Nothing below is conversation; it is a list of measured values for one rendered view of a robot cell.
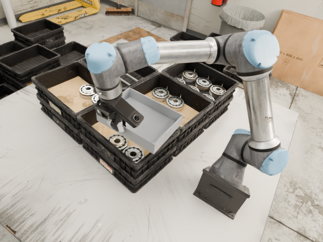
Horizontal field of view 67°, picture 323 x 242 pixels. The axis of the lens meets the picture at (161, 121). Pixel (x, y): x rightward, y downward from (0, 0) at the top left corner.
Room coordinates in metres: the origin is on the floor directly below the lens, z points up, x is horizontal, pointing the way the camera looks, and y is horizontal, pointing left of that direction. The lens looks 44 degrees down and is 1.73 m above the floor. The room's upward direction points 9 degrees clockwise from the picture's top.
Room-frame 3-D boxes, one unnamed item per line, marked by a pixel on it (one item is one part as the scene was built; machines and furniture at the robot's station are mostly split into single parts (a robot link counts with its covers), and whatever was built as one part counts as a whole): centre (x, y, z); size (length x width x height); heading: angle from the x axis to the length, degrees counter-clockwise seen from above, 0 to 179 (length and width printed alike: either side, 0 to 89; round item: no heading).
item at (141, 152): (0.67, 0.10, 0.86); 0.10 x 0.10 x 0.01
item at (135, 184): (0.80, 0.15, 0.76); 0.40 x 0.30 x 0.12; 55
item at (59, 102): (1.02, 0.48, 0.92); 0.40 x 0.30 x 0.02; 55
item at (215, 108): (1.29, -0.19, 0.87); 0.40 x 0.30 x 0.11; 55
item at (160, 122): (0.69, 0.08, 1.08); 0.27 x 0.20 x 0.05; 63
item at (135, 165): (0.80, 0.15, 0.92); 0.40 x 0.30 x 0.02; 55
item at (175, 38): (2.77, -0.18, 0.31); 0.40 x 0.30 x 0.34; 64
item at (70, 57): (2.06, 0.99, 0.31); 0.40 x 0.30 x 0.34; 154
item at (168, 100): (1.10, -0.06, 0.86); 0.10 x 0.10 x 0.01
